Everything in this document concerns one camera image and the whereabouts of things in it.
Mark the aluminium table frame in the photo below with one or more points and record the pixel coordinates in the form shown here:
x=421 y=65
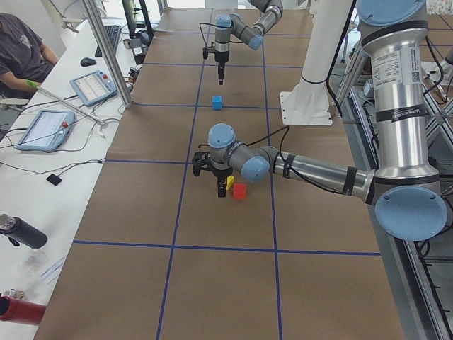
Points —
x=413 y=227

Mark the red cube block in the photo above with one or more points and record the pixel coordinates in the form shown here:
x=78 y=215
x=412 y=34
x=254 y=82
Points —
x=239 y=191

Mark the aluminium frame post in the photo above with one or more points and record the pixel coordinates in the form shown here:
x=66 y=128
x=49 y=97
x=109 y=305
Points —
x=109 y=56

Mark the far blue teach pendant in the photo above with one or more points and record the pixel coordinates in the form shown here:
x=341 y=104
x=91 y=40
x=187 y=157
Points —
x=94 y=87

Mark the yellow cube block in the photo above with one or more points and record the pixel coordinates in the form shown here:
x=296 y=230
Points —
x=230 y=182

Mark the red bottle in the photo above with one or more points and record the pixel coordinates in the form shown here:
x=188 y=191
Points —
x=21 y=311

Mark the wrist black camera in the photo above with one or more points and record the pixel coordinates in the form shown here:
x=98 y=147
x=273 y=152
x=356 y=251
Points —
x=201 y=161
x=208 y=49

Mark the blue cube block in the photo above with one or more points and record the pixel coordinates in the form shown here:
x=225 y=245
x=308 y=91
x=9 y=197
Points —
x=217 y=102

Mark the blue teach pendant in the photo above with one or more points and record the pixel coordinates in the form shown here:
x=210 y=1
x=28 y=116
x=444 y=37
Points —
x=48 y=130
x=94 y=87

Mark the near blue teach pendant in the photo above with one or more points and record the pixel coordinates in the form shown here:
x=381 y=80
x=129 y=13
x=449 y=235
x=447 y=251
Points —
x=48 y=130

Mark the person in grey shirt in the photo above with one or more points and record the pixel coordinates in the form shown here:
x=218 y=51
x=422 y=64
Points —
x=24 y=57

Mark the black keyboard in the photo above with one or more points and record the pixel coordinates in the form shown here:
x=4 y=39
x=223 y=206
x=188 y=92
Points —
x=113 y=33

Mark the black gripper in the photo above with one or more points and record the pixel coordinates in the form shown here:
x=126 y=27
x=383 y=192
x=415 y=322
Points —
x=219 y=173
x=221 y=59

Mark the green handled grabber stick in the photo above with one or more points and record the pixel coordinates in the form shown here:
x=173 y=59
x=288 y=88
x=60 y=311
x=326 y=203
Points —
x=101 y=123

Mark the small black square pad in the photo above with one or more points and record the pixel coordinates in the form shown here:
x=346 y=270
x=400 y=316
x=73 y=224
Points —
x=54 y=179

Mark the black water bottle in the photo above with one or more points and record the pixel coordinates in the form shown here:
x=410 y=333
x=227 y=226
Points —
x=20 y=232

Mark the black computer mouse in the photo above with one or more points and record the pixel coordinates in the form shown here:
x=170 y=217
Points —
x=87 y=62

